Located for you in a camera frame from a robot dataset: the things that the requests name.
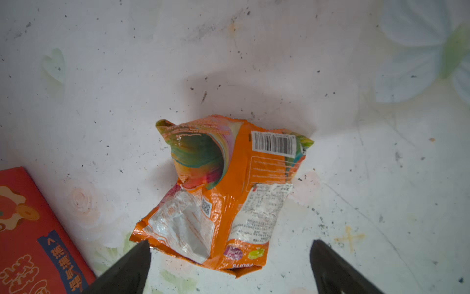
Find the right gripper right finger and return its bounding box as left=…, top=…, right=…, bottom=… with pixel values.
left=310, top=240, right=383, bottom=294

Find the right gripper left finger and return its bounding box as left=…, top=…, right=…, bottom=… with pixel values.
left=82, top=240, right=151, bottom=294

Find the red paper gift bag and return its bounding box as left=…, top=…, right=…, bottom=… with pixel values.
left=0, top=167, right=95, bottom=294

